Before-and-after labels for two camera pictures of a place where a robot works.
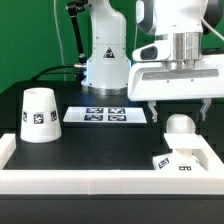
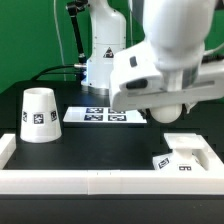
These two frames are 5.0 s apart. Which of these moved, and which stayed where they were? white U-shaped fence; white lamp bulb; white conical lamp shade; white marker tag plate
Moved: white lamp bulb
Stayed: white conical lamp shade; white U-shaped fence; white marker tag plate
